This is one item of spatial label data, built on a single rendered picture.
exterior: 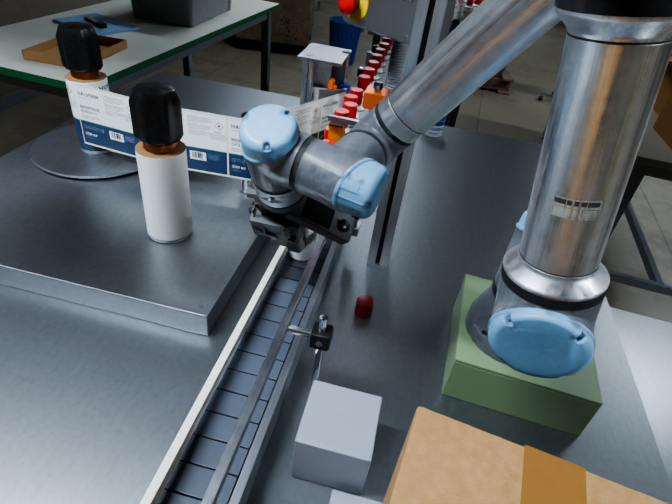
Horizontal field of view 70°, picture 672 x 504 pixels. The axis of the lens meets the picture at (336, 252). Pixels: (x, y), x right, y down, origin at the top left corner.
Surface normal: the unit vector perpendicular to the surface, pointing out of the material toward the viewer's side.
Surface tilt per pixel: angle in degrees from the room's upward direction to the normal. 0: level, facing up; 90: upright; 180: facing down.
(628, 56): 89
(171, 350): 0
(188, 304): 0
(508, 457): 0
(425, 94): 88
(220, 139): 90
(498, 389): 90
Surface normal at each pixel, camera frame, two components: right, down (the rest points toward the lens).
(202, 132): -0.14, 0.59
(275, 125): -0.01, -0.39
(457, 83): -0.14, 0.75
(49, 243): 0.11, -0.79
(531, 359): -0.39, 0.63
